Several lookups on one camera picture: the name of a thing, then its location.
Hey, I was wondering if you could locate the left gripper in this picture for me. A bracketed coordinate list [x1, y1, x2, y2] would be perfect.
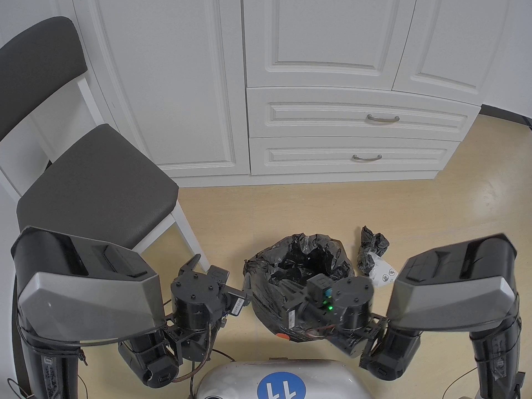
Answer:
[224, 288, 247, 320]

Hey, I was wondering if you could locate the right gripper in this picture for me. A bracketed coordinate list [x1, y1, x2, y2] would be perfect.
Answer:
[285, 294, 338, 336]

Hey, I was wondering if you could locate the black plastic bag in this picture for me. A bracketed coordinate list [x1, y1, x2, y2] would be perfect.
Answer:
[242, 233, 356, 344]

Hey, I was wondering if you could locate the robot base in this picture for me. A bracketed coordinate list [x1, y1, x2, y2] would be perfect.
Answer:
[195, 359, 372, 399]

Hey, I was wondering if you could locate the crumpled black plastic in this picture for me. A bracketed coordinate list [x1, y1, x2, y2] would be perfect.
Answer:
[357, 225, 391, 277]

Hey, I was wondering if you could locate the white chair dark grey seat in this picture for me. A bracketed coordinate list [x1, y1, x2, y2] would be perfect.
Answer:
[0, 16, 212, 273]

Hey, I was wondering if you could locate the white wardrobe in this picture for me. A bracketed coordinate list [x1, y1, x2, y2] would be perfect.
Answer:
[66, 0, 516, 188]

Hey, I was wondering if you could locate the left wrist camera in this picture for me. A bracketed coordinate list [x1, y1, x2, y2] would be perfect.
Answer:
[208, 265, 229, 291]

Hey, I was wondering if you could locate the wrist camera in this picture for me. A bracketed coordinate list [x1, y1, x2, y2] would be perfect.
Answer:
[307, 275, 334, 310]
[208, 265, 229, 291]

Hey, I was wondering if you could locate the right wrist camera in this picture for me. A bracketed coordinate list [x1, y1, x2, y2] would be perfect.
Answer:
[307, 275, 334, 310]

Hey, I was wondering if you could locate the black cable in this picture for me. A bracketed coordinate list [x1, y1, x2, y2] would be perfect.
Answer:
[189, 349, 234, 399]

